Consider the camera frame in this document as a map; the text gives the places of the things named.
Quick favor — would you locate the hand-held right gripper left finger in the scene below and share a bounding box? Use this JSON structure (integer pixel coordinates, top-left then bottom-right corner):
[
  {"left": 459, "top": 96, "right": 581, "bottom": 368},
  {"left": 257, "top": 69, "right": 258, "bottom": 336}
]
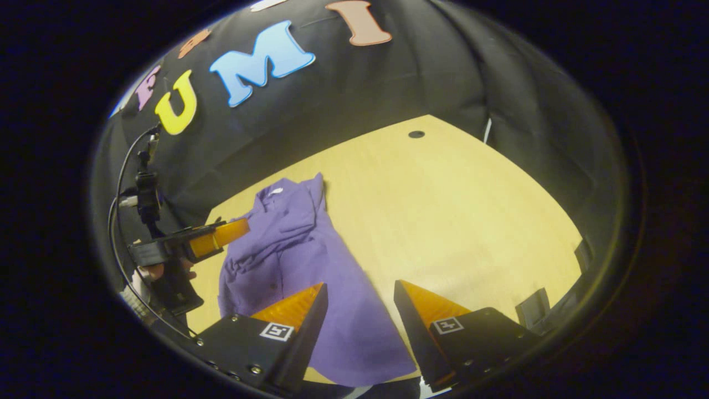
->
[{"left": 194, "top": 283, "right": 329, "bottom": 397}]

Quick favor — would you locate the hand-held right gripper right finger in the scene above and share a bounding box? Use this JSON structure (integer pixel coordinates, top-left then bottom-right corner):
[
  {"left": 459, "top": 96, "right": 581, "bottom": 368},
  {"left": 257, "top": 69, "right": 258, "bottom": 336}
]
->
[{"left": 393, "top": 280, "right": 543, "bottom": 394}]

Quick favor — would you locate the purple shirt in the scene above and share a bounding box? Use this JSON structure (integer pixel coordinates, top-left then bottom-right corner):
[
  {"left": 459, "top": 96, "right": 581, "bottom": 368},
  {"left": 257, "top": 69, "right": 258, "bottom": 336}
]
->
[{"left": 217, "top": 173, "right": 417, "bottom": 387}]

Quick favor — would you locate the black backdrop cloth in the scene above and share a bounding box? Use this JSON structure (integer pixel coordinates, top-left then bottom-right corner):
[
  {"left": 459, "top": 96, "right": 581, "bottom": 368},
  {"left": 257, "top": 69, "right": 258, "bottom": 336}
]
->
[{"left": 91, "top": 0, "right": 624, "bottom": 311}]

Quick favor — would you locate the dark table edge bracket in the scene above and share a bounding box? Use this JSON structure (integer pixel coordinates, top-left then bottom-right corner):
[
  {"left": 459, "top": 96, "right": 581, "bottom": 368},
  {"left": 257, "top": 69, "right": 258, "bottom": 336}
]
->
[
  {"left": 575, "top": 238, "right": 594, "bottom": 273},
  {"left": 515, "top": 288, "right": 552, "bottom": 331}
]

